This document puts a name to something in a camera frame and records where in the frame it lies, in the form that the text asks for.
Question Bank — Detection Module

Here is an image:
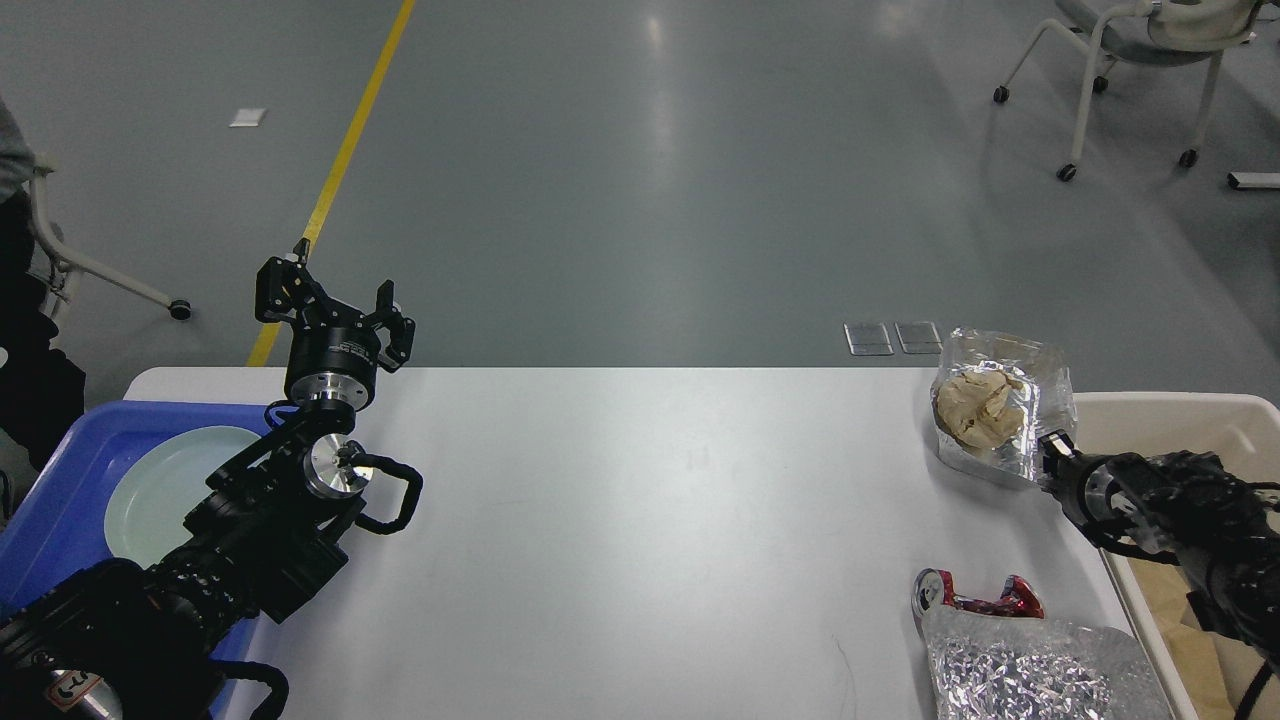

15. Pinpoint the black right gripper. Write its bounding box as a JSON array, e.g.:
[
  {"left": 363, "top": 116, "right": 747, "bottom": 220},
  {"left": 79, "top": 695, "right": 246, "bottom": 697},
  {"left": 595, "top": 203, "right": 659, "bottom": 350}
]
[{"left": 1037, "top": 430, "right": 1126, "bottom": 536}]

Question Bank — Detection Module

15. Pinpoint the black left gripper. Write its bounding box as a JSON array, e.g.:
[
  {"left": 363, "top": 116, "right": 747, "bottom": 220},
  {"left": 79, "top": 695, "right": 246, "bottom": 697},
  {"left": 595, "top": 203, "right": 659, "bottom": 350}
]
[{"left": 253, "top": 238, "right": 416, "bottom": 411}]

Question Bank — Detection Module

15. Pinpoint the aluminium foil tray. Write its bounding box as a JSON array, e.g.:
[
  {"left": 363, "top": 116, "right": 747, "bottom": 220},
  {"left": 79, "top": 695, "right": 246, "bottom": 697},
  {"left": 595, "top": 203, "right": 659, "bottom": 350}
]
[{"left": 931, "top": 327, "right": 1078, "bottom": 488}]

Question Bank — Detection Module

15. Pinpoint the brown paper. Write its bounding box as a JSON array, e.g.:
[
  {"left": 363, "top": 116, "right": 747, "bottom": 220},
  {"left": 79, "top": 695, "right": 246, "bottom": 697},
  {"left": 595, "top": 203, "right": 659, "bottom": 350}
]
[{"left": 932, "top": 369, "right": 1028, "bottom": 454}]

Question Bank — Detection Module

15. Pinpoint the crushed red can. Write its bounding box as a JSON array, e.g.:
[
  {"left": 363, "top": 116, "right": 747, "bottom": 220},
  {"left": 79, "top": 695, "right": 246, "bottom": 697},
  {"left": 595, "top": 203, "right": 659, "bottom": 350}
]
[{"left": 910, "top": 568, "right": 1044, "bottom": 620}]

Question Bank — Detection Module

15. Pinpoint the aluminium foil piece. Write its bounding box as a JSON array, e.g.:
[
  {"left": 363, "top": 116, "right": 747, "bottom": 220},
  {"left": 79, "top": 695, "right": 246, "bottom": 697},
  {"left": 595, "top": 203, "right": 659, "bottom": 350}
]
[{"left": 920, "top": 606, "right": 1172, "bottom": 719}]

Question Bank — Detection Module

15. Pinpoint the light green plate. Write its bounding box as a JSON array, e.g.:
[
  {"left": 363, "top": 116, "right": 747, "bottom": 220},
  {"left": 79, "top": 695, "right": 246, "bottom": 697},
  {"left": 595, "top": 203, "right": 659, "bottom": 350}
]
[{"left": 102, "top": 427, "right": 260, "bottom": 568}]

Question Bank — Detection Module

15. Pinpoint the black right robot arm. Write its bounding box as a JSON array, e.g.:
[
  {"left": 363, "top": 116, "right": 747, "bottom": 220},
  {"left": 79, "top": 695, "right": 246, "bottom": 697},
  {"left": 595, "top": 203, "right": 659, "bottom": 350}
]
[{"left": 1037, "top": 430, "right": 1279, "bottom": 719}]

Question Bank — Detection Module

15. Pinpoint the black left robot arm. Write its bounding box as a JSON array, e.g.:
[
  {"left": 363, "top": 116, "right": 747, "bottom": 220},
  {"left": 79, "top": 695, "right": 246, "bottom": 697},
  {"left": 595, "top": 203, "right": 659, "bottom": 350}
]
[{"left": 3, "top": 240, "right": 424, "bottom": 719}]

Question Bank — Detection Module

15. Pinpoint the clear plastic piece on floor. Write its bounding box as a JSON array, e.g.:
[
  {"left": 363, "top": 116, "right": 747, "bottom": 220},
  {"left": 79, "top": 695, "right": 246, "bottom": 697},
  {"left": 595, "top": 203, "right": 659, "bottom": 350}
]
[{"left": 893, "top": 322, "right": 943, "bottom": 355}]

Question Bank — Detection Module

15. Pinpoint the beige plastic bin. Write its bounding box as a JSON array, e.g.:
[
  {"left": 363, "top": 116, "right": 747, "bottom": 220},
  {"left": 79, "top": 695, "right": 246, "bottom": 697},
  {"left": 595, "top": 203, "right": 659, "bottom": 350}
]
[{"left": 1073, "top": 392, "right": 1279, "bottom": 719}]

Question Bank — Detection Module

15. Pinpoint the white paper scrap on floor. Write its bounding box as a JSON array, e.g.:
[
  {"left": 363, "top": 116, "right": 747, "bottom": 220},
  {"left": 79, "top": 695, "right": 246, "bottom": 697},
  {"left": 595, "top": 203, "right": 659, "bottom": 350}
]
[{"left": 228, "top": 108, "right": 268, "bottom": 129}]

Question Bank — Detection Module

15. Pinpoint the white chair left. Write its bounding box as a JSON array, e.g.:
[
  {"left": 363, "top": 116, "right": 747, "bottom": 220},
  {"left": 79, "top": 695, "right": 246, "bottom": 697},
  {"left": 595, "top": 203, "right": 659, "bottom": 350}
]
[{"left": 27, "top": 155, "right": 193, "bottom": 325}]

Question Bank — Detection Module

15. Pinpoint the white chair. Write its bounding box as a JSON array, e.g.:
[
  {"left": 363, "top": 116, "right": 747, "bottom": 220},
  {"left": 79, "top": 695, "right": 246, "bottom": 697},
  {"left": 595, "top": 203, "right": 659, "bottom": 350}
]
[
  {"left": 27, "top": 155, "right": 193, "bottom": 325},
  {"left": 992, "top": 1, "right": 1265, "bottom": 183}
]

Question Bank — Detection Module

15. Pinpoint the person in dark clothes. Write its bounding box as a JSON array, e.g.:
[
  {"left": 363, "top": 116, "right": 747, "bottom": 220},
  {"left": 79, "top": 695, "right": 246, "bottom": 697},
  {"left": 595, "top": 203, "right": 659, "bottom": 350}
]
[{"left": 1, "top": 108, "right": 86, "bottom": 471}]

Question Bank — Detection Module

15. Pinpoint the white bar on floor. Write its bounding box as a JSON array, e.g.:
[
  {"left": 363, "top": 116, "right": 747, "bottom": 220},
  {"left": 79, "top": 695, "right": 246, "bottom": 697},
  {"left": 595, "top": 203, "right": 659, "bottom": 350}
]
[{"left": 1228, "top": 170, "right": 1280, "bottom": 191}]

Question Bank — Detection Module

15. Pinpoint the blue plastic tray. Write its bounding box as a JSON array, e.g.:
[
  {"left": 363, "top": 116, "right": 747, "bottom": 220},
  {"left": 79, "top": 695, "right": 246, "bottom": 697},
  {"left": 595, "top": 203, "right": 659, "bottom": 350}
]
[{"left": 3, "top": 402, "right": 289, "bottom": 719}]

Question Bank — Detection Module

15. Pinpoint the white chair right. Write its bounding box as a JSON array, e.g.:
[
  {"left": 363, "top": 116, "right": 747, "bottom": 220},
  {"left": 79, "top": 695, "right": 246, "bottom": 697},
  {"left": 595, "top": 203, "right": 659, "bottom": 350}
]
[{"left": 992, "top": 1, "right": 1265, "bottom": 183}]

